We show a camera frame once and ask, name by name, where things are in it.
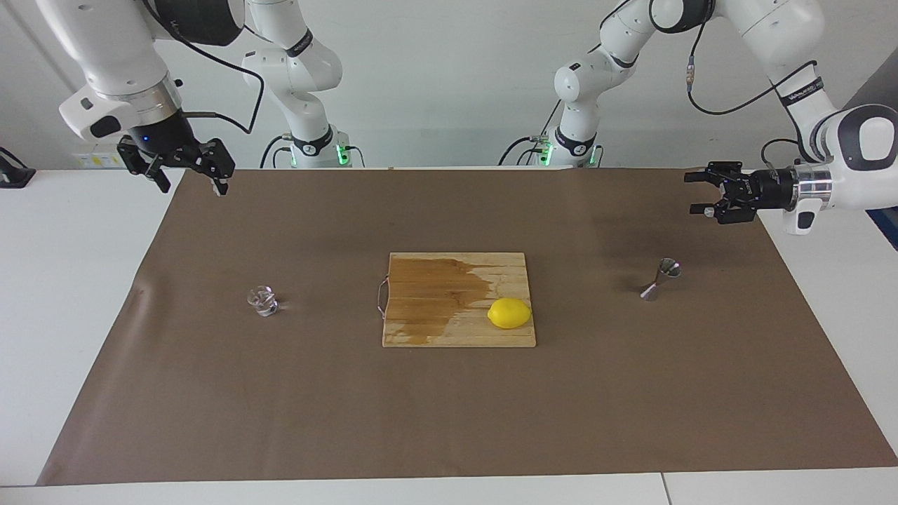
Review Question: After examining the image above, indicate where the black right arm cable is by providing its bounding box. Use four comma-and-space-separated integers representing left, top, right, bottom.
140, 0, 266, 135

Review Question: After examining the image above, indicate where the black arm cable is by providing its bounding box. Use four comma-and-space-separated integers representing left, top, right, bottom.
140, 0, 266, 135
686, 0, 823, 173

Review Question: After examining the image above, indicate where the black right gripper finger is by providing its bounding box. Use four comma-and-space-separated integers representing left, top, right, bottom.
184, 138, 236, 197
116, 137, 171, 194

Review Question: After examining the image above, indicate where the wooden cutting board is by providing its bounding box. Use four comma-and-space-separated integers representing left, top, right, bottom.
377, 252, 537, 349

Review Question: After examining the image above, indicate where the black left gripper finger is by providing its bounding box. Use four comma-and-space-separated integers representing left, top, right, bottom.
685, 162, 743, 189
690, 198, 737, 225

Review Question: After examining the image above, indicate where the yellow lemon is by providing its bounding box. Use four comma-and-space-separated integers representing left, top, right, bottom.
487, 297, 532, 330

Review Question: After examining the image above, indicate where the small clear glass cup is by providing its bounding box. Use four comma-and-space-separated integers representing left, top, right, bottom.
246, 285, 279, 318

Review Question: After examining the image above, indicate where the blue crate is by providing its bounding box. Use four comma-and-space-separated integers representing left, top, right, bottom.
869, 206, 898, 251

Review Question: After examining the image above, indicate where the steel double jigger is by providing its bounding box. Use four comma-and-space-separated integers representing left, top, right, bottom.
640, 257, 682, 302

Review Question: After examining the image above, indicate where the black desk object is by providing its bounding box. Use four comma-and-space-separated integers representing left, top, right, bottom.
0, 146, 36, 189

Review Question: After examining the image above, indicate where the brown paper table mat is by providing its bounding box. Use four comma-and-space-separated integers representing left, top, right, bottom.
36, 167, 898, 486

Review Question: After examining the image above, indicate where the white wall socket box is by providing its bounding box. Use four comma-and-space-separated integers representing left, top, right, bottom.
74, 144, 127, 169

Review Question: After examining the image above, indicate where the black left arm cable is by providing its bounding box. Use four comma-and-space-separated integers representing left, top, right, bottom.
686, 0, 823, 173

